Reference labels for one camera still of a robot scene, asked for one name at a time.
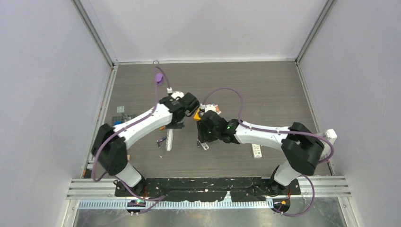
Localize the white remote battery cover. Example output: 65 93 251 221
197 141 209 150

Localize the white remote control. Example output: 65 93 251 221
166 129 174 151
252 144 262 158

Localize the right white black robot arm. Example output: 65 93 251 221
197 110 324 195

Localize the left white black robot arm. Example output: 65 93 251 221
91 91 200 196

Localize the yellow triangular toy block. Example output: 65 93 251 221
193 108 201 121

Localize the small red blue figurine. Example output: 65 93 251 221
211 103 221 114

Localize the purple plastic cap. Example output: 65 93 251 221
154 73 164 85

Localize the small grey sticker tile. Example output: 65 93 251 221
117 106 125 113

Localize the grey lego baseplate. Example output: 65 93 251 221
112 113 137 125

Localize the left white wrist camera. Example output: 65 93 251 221
167 87 184 100

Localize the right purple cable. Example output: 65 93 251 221
202 87 335 164

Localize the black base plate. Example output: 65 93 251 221
113 177 301 202

